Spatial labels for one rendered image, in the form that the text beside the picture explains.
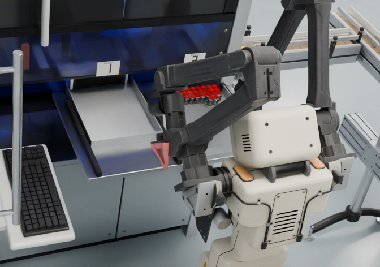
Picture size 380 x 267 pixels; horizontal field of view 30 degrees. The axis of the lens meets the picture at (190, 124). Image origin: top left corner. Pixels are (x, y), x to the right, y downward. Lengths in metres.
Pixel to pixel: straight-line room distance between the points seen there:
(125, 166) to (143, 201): 0.74
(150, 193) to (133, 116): 0.58
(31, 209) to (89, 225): 0.84
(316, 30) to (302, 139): 0.36
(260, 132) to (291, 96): 2.64
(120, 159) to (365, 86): 2.69
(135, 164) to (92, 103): 0.35
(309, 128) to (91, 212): 1.37
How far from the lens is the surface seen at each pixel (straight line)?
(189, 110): 2.66
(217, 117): 1.78
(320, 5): 2.09
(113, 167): 2.36
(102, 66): 2.55
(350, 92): 4.69
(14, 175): 2.02
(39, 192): 2.33
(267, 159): 1.84
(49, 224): 2.24
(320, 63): 2.10
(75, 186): 2.90
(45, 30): 2.32
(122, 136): 2.43
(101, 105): 2.62
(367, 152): 3.37
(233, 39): 2.71
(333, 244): 3.59
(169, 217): 3.24
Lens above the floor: 2.46
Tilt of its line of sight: 37 degrees down
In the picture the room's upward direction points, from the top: 11 degrees clockwise
